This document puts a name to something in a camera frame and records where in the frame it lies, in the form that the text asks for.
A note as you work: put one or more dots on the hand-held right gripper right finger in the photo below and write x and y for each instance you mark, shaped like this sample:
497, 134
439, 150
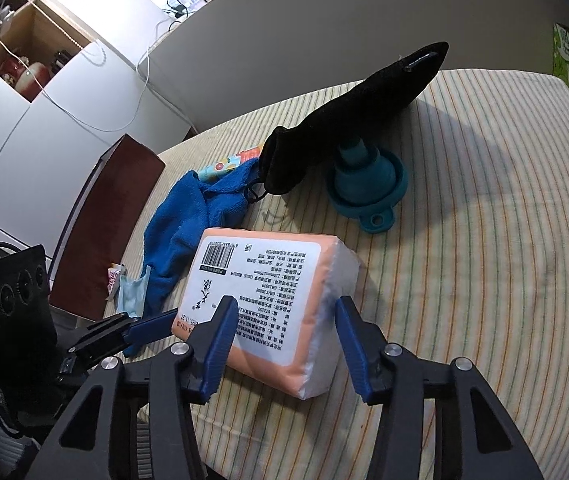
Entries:
352, 340

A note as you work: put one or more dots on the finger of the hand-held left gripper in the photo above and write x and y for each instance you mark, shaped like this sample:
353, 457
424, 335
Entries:
152, 326

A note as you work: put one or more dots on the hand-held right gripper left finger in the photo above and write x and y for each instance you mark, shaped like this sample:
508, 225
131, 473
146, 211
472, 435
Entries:
217, 350

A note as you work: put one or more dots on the blue face mask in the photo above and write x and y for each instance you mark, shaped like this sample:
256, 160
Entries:
132, 295

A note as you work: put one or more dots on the orange tissue pack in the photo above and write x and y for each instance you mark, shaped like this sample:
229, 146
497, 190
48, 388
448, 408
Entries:
264, 280

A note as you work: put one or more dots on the brown storage box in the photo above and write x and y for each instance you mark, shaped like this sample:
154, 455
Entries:
109, 220

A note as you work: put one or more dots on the blue towel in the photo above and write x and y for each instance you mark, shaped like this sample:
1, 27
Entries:
189, 215

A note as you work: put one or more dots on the colourful printed packet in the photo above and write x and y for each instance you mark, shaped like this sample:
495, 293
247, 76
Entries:
224, 165

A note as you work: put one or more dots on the black cloth pouch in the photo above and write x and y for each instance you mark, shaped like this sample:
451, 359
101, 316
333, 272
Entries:
344, 110

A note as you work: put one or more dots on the red and white wrapper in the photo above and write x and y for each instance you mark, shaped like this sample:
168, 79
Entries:
114, 280

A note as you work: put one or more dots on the striped mat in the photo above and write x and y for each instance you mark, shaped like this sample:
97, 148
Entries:
464, 260

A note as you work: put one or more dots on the teal silicone funnel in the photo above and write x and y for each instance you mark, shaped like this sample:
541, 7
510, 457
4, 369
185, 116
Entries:
364, 185

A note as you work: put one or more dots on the white cabinet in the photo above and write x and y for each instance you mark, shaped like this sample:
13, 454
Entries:
39, 150

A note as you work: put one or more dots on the red ceramic jar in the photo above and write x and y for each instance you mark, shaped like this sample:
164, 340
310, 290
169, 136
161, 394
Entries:
32, 82

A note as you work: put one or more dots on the small red jar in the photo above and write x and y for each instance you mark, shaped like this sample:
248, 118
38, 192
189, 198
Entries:
12, 67

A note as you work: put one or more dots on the black power adapter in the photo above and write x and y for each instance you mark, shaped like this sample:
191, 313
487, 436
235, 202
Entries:
179, 8

